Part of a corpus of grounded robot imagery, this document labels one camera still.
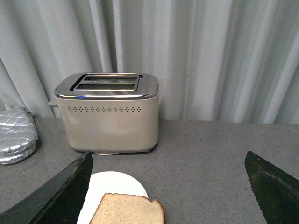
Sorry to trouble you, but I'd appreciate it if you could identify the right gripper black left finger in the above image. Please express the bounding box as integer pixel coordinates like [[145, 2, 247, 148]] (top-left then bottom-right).
[[0, 152, 93, 224]]

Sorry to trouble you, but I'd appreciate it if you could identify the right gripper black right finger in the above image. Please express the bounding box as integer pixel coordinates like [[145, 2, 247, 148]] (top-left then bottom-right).
[[244, 151, 299, 224]]

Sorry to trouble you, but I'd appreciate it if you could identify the brown bread slice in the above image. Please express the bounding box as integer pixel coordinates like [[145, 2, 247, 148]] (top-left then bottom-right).
[[90, 193, 166, 224]]

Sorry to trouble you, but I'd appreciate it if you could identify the beige chrome two-slot toaster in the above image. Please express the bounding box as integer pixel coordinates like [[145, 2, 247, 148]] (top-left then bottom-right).
[[49, 72, 159, 154]]

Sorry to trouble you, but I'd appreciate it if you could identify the white round plate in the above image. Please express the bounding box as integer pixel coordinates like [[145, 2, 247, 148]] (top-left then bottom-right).
[[77, 171, 148, 224]]

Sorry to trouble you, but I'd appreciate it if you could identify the silver quilted oven mitt lower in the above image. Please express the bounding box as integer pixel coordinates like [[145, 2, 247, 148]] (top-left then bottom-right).
[[0, 142, 36, 165]]

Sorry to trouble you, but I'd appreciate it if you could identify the silver quilted oven mitt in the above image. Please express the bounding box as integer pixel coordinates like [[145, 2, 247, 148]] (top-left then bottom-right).
[[0, 142, 36, 165], [0, 108, 38, 156]]

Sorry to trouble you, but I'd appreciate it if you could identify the silver quilted oven mitt upper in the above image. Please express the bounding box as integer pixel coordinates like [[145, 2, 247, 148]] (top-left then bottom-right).
[[0, 108, 38, 156]]

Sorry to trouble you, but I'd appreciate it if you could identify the grey pleated curtain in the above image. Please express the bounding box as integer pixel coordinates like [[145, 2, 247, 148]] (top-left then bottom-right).
[[0, 0, 299, 124]]

